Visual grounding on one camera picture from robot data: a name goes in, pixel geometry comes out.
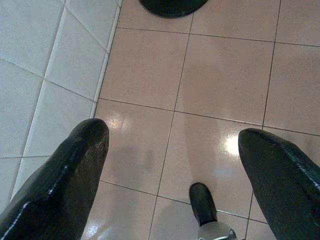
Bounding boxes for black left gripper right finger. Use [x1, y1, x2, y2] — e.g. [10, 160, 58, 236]
[237, 128, 320, 240]

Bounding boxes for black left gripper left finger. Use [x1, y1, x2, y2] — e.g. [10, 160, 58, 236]
[0, 118, 110, 240]

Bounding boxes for black round base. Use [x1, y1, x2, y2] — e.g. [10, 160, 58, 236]
[138, 0, 210, 19]

